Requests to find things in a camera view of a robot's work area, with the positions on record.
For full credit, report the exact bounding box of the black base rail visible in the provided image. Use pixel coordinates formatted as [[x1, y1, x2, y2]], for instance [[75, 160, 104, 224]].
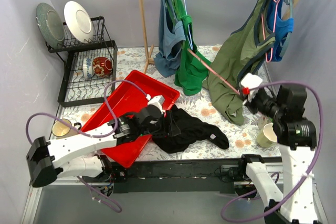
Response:
[[83, 158, 251, 194]]

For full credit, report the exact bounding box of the black tank top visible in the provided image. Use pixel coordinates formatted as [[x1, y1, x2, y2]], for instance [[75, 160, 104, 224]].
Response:
[[152, 105, 229, 154]]

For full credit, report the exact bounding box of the light blue wire hanger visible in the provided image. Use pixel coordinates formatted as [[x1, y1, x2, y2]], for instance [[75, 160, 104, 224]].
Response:
[[173, 0, 197, 51]]

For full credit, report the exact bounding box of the grey blue tank top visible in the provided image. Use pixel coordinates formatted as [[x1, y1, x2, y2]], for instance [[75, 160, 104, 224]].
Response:
[[154, 0, 186, 78]]

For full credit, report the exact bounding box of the bright green tank top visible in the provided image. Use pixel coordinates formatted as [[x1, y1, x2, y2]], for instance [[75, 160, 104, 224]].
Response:
[[165, 0, 212, 96]]

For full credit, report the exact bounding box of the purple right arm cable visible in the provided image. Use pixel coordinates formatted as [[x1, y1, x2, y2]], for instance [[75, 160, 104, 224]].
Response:
[[220, 81, 325, 222]]

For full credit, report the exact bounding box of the white plate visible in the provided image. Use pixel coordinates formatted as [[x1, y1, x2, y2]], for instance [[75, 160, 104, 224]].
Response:
[[64, 1, 94, 43]]

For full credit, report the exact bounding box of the olive green tank top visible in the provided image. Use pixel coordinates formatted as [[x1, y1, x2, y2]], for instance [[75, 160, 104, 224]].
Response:
[[203, 0, 275, 125]]

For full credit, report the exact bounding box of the grey blue plastic hanger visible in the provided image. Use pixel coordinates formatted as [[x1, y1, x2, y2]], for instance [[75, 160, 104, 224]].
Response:
[[270, 0, 307, 58]]

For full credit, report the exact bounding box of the red floral bowl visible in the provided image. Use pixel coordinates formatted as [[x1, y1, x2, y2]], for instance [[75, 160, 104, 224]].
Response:
[[92, 57, 113, 77]]

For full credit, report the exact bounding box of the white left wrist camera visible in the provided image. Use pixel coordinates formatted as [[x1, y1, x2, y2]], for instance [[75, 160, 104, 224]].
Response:
[[148, 95, 165, 111]]

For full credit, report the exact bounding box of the blue white ceramic cup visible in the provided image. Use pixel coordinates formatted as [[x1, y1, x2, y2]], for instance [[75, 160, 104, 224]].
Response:
[[82, 58, 95, 79]]

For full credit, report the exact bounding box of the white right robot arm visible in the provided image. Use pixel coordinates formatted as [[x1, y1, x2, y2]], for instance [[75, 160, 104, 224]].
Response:
[[237, 84, 319, 223]]

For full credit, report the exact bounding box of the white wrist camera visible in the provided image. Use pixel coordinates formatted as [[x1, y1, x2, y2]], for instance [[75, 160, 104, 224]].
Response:
[[239, 73, 262, 104], [148, 95, 165, 111]]

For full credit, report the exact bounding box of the royal blue tank top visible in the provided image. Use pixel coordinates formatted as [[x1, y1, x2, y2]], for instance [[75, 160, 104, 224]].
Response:
[[266, 0, 295, 62]]

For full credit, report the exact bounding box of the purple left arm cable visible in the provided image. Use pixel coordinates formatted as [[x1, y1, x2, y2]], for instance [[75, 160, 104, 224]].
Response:
[[25, 79, 152, 213]]

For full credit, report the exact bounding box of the pink wire hanger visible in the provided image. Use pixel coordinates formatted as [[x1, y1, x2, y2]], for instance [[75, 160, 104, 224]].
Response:
[[187, 49, 240, 95]]

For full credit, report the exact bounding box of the floral table mat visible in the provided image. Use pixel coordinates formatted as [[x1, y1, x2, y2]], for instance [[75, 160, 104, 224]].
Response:
[[60, 45, 280, 162]]

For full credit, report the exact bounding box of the grey green plate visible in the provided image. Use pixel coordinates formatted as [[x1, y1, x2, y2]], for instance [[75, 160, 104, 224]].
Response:
[[36, 3, 65, 49]]

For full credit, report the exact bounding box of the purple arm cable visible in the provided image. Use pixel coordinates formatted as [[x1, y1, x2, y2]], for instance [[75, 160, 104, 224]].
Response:
[[25, 79, 152, 213], [220, 81, 325, 222]]

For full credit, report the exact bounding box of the cream mug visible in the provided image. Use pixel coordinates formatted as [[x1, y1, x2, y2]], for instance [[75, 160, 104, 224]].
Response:
[[52, 119, 82, 139]]

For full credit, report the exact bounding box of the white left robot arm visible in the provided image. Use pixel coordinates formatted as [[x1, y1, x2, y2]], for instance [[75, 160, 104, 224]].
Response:
[[26, 104, 181, 188]]

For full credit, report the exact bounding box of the black wire dish rack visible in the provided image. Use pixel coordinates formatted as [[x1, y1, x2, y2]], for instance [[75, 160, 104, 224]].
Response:
[[46, 16, 118, 108]]

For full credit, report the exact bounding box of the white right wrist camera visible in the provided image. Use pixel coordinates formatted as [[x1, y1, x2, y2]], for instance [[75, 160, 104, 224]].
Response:
[[239, 73, 262, 104]]

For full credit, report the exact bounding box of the red plastic tray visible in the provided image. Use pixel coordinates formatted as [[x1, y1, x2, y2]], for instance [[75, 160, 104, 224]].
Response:
[[81, 70, 180, 168]]

